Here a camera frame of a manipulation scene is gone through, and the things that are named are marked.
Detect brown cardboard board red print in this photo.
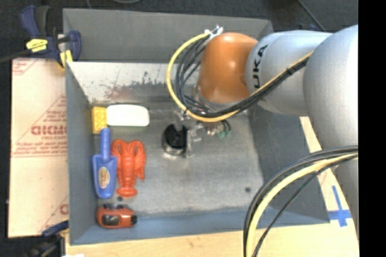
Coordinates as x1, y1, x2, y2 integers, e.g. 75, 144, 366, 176
7, 57, 69, 238

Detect blue toy shovel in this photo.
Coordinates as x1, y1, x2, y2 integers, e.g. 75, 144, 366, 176
90, 127, 119, 200

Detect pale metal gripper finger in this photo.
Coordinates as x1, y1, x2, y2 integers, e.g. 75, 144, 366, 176
185, 127, 202, 159
174, 109, 192, 123

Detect red toy lobster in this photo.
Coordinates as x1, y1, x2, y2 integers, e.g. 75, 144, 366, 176
110, 139, 147, 198

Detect white oval soap bar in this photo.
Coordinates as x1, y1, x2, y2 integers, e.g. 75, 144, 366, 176
106, 104, 151, 128

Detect red tape measure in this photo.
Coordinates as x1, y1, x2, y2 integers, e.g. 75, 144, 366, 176
96, 203, 138, 230

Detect grey metal bin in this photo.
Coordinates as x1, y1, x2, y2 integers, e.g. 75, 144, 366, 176
62, 8, 331, 246

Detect yellow sponge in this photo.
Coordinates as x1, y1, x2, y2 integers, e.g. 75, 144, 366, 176
91, 106, 108, 134

